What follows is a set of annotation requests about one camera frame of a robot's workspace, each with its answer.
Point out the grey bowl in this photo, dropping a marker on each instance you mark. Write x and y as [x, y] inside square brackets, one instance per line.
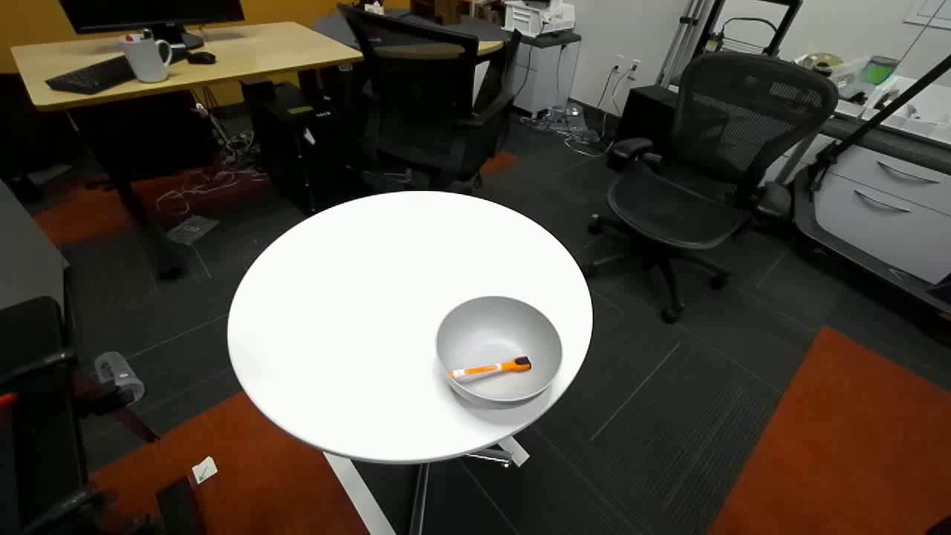
[487, 327]

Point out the black padded office chair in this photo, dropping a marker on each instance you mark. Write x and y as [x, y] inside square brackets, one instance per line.
[417, 100]

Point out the white side cabinet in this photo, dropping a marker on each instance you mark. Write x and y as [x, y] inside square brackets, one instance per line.
[546, 78]

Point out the black mesh office chair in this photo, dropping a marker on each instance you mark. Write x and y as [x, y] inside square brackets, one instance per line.
[673, 198]

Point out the black computer tower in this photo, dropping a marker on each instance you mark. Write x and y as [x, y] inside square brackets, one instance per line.
[292, 149]

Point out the black box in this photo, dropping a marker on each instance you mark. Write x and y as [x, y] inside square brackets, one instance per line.
[649, 113]

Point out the white table base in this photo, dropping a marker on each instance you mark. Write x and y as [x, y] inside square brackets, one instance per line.
[350, 488]

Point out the light wooden desk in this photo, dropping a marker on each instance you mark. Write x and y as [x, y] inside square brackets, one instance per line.
[249, 54]

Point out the small white box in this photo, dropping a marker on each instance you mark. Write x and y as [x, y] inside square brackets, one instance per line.
[205, 471]

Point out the black computer mouse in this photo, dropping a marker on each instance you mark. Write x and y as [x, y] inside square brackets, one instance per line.
[200, 57]

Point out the clear plastic cup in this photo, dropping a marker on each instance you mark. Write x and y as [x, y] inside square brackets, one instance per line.
[120, 375]

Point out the white mug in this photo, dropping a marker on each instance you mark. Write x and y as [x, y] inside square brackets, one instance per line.
[147, 61]

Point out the white drawer cabinet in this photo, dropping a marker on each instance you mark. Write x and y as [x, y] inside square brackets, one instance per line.
[881, 223]

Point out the black computer monitor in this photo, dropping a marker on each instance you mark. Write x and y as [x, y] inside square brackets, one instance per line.
[150, 12]

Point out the black slanted pole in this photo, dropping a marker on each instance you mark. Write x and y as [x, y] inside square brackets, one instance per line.
[878, 116]

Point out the black keyboard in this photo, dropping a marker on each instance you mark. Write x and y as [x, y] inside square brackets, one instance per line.
[92, 76]

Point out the green white desk device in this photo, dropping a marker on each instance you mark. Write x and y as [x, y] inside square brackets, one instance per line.
[878, 72]

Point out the black stand frame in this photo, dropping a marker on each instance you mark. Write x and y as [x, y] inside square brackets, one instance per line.
[41, 427]

